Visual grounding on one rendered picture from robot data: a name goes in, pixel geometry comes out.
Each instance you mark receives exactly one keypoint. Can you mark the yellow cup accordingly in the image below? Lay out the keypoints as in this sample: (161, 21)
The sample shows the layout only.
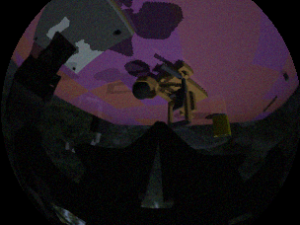
(221, 126)

